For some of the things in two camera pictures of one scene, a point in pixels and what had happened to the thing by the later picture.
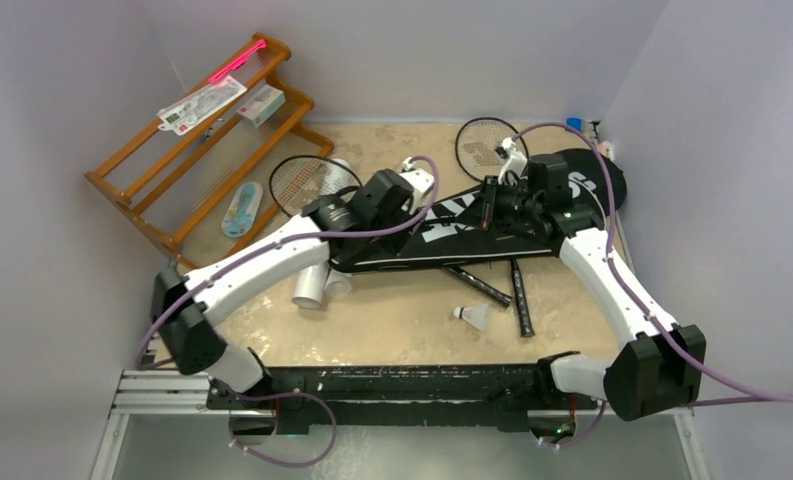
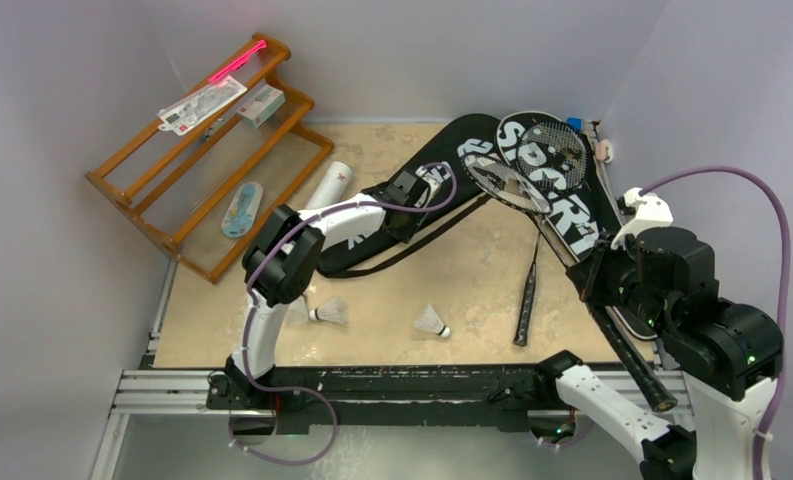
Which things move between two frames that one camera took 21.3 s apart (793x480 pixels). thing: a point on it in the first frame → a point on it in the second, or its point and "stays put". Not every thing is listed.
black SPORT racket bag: [453, 232] → [560, 158]
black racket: [298, 179] → [555, 155]
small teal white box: [262, 107] stays put
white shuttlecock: [338, 283] → [334, 310]
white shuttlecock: [476, 315] → [430, 320]
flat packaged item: [180, 116] stays put
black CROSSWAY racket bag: [588, 179] → [467, 189]
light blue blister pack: [242, 210] stays put
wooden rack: [203, 172] stays put
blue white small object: [574, 122] stays put
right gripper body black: [490, 201] → [594, 275]
